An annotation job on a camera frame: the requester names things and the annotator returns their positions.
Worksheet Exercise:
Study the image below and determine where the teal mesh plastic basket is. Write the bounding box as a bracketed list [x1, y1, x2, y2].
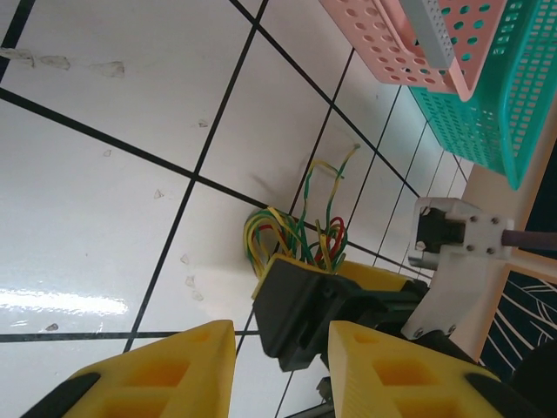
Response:
[408, 0, 557, 192]

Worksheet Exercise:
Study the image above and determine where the pink perforated plastic basket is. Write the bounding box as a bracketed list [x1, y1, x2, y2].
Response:
[319, 0, 510, 102]

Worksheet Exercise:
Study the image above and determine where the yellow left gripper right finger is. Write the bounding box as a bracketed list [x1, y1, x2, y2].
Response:
[326, 320, 552, 418]

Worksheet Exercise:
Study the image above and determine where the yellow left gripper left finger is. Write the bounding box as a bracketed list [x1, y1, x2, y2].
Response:
[19, 320, 238, 418]

